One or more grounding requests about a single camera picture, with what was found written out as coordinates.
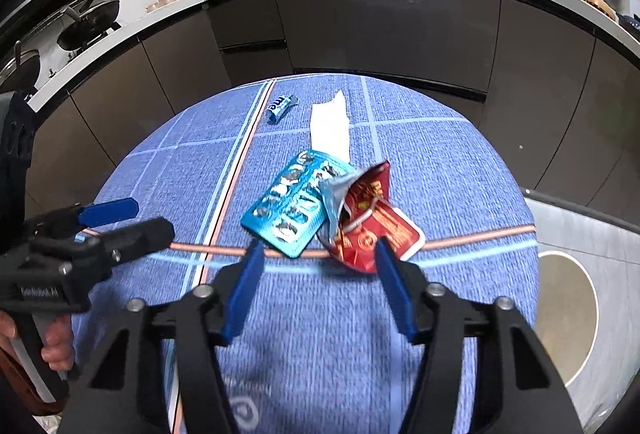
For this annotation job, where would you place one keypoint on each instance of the kitchen counter with dark cabinets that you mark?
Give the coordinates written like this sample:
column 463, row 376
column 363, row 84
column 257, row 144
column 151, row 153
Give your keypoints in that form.
column 400, row 29

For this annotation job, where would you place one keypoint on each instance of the blue candy wrapper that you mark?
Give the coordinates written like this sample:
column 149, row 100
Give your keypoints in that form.
column 280, row 106

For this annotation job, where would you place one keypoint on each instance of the person's left hand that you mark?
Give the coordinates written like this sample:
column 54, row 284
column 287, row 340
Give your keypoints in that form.
column 57, row 344

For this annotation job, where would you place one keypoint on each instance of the round wooden board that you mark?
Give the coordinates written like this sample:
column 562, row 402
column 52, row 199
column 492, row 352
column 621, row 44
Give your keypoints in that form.
column 600, row 5

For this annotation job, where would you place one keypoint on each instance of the black pan with lid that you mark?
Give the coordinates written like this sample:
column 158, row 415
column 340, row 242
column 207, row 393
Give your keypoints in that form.
column 20, row 71

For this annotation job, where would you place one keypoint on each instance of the red snack packet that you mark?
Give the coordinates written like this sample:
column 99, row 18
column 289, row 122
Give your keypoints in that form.
column 380, row 234

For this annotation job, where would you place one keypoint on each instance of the black wok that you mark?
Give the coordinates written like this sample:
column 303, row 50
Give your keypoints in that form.
column 87, row 26

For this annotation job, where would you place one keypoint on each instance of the cream round container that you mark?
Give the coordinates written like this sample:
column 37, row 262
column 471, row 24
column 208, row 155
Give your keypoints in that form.
column 567, row 314

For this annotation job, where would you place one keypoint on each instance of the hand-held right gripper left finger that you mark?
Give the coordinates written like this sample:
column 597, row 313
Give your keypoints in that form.
column 245, row 286

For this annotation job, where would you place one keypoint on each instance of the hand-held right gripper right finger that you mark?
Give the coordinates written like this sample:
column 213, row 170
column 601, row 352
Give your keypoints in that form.
column 395, row 291

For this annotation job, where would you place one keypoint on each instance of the teal blister pack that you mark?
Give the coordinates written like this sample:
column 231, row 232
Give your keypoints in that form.
column 290, row 209

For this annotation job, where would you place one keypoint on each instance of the white paper strip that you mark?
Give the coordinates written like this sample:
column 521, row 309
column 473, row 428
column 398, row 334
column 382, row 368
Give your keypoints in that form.
column 330, row 129

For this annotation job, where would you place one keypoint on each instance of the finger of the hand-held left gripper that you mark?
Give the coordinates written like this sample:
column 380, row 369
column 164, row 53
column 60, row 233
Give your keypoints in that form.
column 110, row 211
column 142, row 236

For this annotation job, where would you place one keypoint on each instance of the blue checked tablecloth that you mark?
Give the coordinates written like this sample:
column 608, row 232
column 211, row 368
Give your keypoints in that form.
column 310, row 354

